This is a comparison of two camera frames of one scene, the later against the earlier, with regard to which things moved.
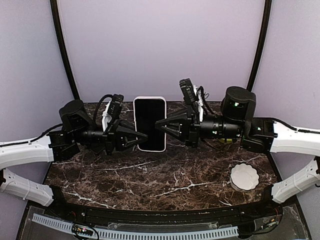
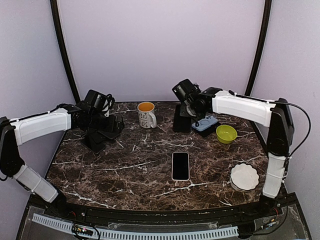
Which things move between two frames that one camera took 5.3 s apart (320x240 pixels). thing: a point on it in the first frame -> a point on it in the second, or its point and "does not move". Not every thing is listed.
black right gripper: x=193 y=123 -> x=202 y=115
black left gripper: x=122 y=142 -> x=118 y=123
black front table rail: x=270 y=206 does not move
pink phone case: x=148 y=111 -> x=180 y=166
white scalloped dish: x=243 y=177 does not move
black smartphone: x=147 y=112 -> x=180 y=166
